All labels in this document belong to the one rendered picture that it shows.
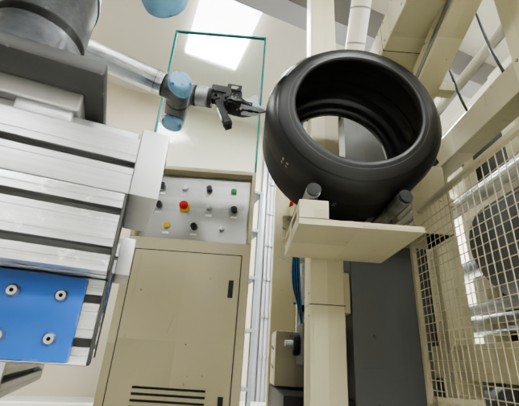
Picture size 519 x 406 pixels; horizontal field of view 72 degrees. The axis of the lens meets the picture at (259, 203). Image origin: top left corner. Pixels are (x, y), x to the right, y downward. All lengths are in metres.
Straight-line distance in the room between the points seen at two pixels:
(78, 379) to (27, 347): 3.78
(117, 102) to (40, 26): 4.62
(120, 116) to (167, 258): 3.60
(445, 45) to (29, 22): 1.37
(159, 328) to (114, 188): 1.19
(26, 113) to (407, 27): 1.42
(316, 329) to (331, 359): 0.11
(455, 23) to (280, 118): 0.74
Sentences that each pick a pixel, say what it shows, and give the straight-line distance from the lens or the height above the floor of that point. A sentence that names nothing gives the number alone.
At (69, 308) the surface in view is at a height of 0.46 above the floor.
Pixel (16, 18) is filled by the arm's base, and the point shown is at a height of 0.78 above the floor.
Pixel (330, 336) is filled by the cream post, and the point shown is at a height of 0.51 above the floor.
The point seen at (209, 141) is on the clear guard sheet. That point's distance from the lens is 1.90.
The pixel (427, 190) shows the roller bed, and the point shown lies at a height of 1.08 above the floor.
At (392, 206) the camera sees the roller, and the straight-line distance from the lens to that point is 1.20.
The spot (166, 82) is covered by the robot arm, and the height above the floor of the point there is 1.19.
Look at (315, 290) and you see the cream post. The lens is 1.37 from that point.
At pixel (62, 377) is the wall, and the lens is 4.23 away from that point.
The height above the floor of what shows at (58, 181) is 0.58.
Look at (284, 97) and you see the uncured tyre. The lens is 1.21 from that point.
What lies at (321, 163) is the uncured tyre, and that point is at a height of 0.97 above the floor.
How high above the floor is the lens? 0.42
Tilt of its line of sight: 24 degrees up
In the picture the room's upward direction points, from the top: 4 degrees clockwise
